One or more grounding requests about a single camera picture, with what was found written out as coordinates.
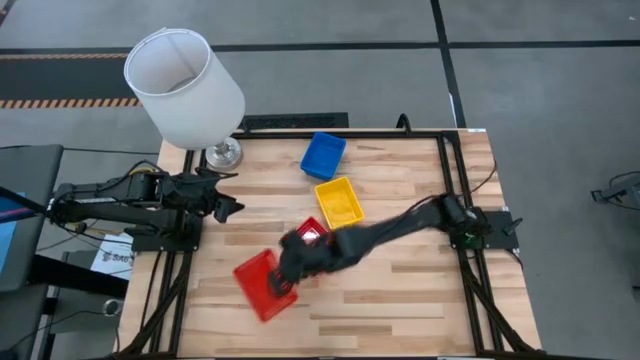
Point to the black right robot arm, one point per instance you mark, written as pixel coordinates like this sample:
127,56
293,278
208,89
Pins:
400,225

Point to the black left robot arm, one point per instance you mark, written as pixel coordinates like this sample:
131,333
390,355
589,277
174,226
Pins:
100,210

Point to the red plastic basket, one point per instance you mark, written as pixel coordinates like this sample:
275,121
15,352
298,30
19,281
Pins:
252,280
311,229

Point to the silver lamp base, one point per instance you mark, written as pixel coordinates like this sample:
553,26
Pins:
225,155

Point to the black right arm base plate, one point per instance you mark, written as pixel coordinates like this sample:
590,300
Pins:
500,230

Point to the white printed paper sheet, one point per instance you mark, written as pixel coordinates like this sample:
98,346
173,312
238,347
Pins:
112,260

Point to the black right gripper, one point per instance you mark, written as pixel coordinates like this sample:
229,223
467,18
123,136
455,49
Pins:
312,260

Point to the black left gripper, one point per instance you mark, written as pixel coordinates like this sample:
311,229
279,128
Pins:
192,195

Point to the black support beam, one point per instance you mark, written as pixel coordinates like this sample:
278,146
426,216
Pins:
75,275

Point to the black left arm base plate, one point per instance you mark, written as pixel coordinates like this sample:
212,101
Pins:
165,242

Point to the blue sheet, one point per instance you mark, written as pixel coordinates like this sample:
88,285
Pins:
5,235

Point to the blue plastic basket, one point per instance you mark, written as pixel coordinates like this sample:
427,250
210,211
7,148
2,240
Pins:
323,155

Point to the grey cabinet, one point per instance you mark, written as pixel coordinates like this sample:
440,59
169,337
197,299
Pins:
25,200

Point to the yellow plastic basket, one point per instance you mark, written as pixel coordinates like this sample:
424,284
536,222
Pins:
340,202

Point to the black diagonal frame brace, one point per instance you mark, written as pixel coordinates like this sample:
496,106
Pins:
500,315
155,315

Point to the black aluminium frame rail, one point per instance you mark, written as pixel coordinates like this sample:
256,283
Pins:
179,310
202,159
375,135
462,170
446,170

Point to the white lamp shade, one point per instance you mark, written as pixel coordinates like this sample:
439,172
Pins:
190,100

